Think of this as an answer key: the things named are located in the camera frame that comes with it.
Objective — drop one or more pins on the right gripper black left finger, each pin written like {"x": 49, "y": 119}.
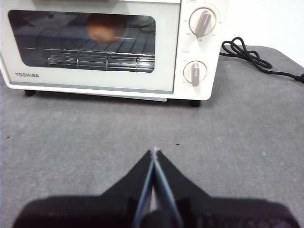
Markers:
{"x": 95, "y": 211}

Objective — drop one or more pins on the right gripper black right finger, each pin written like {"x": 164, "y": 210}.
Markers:
{"x": 213, "y": 213}

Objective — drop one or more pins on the oven door with glass window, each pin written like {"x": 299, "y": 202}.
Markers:
{"x": 95, "y": 78}

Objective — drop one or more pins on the brown potato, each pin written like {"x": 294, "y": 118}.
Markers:
{"x": 102, "y": 29}

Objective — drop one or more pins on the cream oven timer knob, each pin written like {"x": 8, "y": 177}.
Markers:
{"x": 195, "y": 73}

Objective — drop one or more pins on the cream Toshiba toaster oven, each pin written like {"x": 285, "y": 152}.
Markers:
{"x": 197, "y": 52}

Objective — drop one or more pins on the cream oven temperature knob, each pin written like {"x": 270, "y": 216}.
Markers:
{"x": 203, "y": 22}

